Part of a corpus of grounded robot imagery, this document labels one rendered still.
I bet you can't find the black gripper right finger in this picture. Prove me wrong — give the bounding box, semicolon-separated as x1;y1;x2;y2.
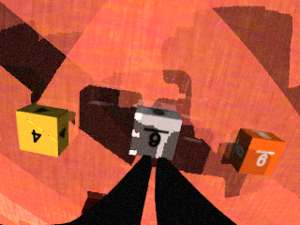
155;157;237;225

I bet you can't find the orange block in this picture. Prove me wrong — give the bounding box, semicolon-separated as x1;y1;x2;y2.
229;128;285;176

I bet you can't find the yellow block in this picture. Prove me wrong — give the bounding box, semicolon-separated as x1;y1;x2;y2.
16;104;68;157

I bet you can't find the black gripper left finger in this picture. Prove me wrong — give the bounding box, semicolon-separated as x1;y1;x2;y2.
53;155;153;225

